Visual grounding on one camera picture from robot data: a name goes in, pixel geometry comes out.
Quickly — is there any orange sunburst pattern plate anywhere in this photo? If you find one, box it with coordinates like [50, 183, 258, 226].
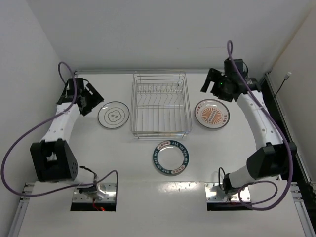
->
[194, 99, 231, 129]

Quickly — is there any clear plate black rim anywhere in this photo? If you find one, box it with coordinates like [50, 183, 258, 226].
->
[97, 101, 130, 129]

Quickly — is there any green rim lettered plate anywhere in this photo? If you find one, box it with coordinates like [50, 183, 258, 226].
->
[153, 140, 190, 176]

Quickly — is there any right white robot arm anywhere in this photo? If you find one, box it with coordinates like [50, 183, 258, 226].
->
[195, 59, 297, 193]

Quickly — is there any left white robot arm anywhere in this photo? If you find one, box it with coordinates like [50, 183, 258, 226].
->
[30, 78, 104, 185]

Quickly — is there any black cable white plug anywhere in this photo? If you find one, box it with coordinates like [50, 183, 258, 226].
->
[273, 72, 292, 99]

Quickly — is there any metal wire dish rack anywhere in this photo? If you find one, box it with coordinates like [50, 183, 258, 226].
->
[130, 71, 192, 140]

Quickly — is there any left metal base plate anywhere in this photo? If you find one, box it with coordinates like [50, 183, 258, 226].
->
[72, 183, 117, 203]

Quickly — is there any metal base plate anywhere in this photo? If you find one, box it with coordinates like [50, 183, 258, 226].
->
[72, 183, 117, 203]
[204, 182, 251, 204]

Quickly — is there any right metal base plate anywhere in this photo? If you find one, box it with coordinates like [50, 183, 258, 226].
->
[204, 182, 251, 204]

